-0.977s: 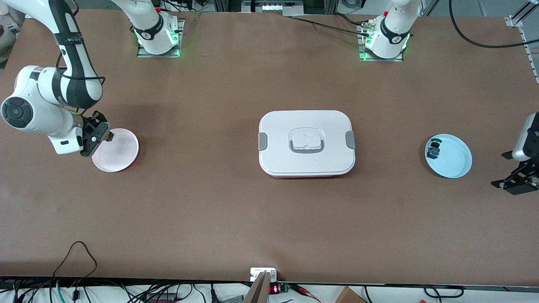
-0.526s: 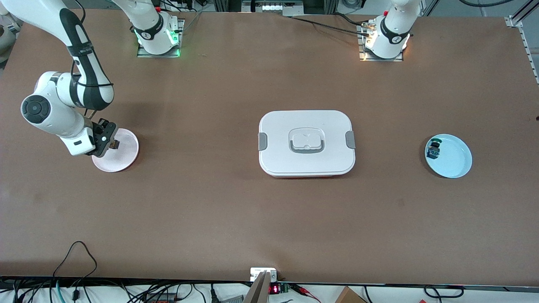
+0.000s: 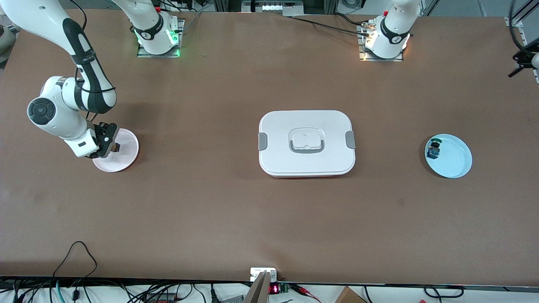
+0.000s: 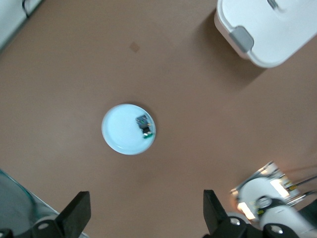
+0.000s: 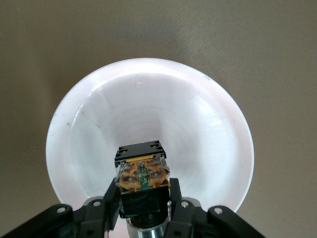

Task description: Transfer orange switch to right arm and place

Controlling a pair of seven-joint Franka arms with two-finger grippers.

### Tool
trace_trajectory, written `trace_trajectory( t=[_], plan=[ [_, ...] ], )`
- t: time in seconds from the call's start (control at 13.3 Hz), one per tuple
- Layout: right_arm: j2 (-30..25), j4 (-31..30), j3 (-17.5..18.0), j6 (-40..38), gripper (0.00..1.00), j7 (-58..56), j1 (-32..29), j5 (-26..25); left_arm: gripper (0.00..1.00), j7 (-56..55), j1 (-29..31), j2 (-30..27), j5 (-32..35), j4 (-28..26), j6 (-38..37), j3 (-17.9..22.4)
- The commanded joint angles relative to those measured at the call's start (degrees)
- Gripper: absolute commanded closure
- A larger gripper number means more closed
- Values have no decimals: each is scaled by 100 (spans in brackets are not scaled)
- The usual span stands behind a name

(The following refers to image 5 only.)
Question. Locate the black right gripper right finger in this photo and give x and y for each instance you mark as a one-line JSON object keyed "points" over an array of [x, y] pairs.
{"points": [[193, 220]]}

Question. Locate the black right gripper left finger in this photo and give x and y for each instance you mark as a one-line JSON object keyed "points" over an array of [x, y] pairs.
{"points": [[86, 220]]}

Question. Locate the pink round plate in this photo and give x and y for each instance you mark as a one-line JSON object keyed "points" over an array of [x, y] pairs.
{"points": [[148, 104]]}

